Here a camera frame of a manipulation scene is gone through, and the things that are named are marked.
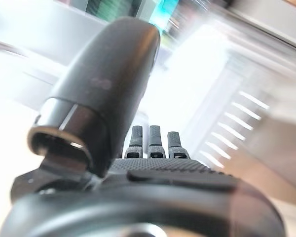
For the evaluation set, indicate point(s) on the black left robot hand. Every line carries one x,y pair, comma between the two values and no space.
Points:
118,74

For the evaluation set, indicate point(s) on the white open fridge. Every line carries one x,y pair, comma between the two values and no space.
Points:
227,103

